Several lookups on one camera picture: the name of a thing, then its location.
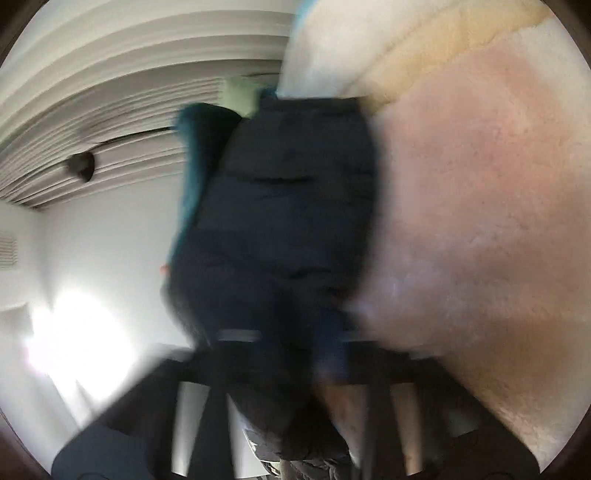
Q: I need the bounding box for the light green cloth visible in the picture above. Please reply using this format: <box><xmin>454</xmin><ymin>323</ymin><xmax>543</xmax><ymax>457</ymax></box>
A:
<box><xmin>221</xmin><ymin>76</ymin><xmax>266</xmax><ymax>120</ymax></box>

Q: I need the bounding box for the black puffer jacket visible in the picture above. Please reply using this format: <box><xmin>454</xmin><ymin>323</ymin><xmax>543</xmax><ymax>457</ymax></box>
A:
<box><xmin>161</xmin><ymin>96</ymin><xmax>385</xmax><ymax>477</ymax></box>

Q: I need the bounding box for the white sheer curtain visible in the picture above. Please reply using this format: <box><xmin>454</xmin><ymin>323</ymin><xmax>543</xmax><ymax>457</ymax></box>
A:
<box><xmin>0</xmin><ymin>0</ymin><xmax>298</xmax><ymax>134</ymax></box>

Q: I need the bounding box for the grey pleated curtain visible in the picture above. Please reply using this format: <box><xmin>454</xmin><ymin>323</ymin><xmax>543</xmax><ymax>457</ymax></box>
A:
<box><xmin>0</xmin><ymin>69</ymin><xmax>282</xmax><ymax>210</ymax></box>

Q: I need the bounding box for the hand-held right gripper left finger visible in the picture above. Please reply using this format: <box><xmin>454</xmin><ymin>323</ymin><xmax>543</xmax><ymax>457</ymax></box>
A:
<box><xmin>99</xmin><ymin>330</ymin><xmax>266</xmax><ymax>478</ymax></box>

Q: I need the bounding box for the pink cream fleece blanket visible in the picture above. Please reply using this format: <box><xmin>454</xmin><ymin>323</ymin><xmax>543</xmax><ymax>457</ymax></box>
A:
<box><xmin>277</xmin><ymin>0</ymin><xmax>587</xmax><ymax>467</ymax></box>

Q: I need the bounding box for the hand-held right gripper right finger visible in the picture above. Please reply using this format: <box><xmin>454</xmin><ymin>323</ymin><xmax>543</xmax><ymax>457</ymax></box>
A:
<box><xmin>316</xmin><ymin>311</ymin><xmax>502</xmax><ymax>480</ymax></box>

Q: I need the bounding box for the teal fleece garment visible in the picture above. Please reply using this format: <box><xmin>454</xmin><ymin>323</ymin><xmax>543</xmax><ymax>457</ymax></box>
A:
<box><xmin>167</xmin><ymin>102</ymin><xmax>243</xmax><ymax>273</ymax></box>

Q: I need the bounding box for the white wall vent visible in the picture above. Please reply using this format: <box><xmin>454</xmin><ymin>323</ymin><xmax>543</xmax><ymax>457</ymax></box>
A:
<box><xmin>0</xmin><ymin>230</ymin><xmax>18</xmax><ymax>269</ymax></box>

